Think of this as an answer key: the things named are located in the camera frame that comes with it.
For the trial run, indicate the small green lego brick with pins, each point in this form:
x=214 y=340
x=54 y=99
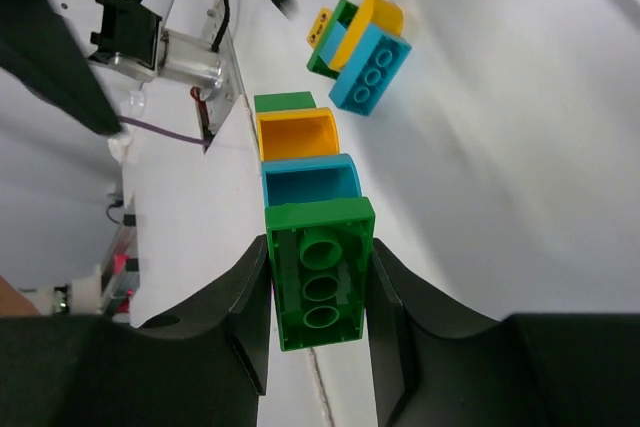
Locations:
x=283 y=101

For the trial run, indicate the yellow arch lego brick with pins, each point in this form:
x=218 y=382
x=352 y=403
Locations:
x=384 y=14

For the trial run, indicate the green rectangular lego brick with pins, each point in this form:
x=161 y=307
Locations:
x=319 y=255

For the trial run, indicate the person's hand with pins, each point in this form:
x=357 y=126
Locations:
x=13 y=303

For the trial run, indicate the yellow face lego piece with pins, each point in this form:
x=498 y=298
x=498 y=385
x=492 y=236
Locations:
x=318 y=27

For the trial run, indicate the blue curved lego brick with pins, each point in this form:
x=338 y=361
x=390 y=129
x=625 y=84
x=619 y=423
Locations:
x=310 y=179

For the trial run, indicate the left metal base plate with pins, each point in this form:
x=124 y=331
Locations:
x=227 y=72

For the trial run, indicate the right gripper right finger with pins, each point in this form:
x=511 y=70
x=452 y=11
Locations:
x=437 y=362

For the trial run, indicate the yellow curved lego brick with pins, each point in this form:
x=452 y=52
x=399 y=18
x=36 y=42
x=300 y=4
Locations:
x=300 y=133

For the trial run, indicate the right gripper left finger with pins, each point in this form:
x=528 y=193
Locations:
x=203 y=362

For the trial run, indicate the blue rectangular lego brick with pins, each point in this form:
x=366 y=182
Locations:
x=375 y=61

